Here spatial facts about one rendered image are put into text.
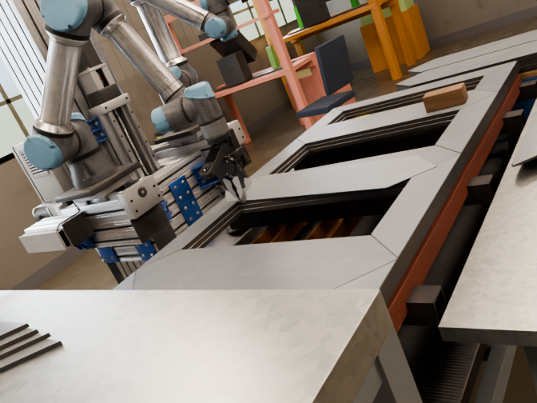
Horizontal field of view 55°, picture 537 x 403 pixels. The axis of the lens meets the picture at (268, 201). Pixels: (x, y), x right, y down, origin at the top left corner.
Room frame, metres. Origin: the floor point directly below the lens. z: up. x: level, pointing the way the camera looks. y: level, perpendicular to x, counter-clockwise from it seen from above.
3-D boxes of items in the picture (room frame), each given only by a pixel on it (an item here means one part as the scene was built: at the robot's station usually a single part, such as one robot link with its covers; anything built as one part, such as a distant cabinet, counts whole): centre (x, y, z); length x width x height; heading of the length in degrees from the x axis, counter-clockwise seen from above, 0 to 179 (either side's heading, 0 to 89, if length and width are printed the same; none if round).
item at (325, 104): (4.61, -0.84, 0.46); 0.54 x 0.52 x 0.93; 56
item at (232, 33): (2.16, -0.11, 1.34); 0.11 x 0.08 x 0.11; 164
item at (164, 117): (1.53, 0.15, 1.16); 0.11 x 0.11 x 0.08; 73
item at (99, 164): (1.76, 0.50, 1.09); 0.15 x 0.15 x 0.10
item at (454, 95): (1.55, -0.63, 0.87); 0.12 x 0.06 x 0.05; 54
